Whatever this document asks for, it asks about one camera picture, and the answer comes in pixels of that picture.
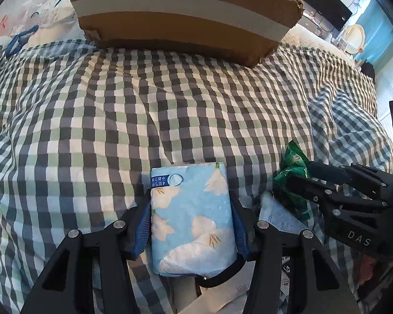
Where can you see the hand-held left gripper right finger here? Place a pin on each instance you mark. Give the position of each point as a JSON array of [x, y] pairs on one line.
[[240, 232]]

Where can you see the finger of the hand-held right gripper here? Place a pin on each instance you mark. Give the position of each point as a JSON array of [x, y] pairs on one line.
[[304, 186], [327, 173]]

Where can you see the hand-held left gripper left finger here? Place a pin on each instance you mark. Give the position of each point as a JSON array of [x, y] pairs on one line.
[[140, 225]]

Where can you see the green snack packet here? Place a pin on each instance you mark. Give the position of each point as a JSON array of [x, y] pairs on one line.
[[293, 166]]

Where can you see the light blue tissue pack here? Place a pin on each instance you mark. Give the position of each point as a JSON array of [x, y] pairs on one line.
[[190, 222]]

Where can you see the cardboard box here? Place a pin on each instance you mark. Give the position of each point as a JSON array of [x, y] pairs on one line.
[[183, 32]]

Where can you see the person's right hand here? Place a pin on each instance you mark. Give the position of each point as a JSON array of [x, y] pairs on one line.
[[370, 268]]

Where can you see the white paper slip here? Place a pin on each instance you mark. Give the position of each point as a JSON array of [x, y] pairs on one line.
[[278, 216]]

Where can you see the checkered blanket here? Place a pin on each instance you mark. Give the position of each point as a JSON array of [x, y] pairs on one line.
[[85, 121]]

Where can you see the white framed mirror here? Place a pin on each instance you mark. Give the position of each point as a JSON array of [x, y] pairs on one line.
[[352, 39]]

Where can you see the black television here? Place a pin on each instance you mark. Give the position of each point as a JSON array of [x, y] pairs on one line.
[[327, 3]]

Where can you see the blue plastic item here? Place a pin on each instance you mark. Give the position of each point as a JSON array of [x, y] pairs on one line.
[[19, 39]]

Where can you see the clear plastic bag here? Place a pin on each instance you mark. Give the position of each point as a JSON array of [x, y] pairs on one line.
[[46, 9]]

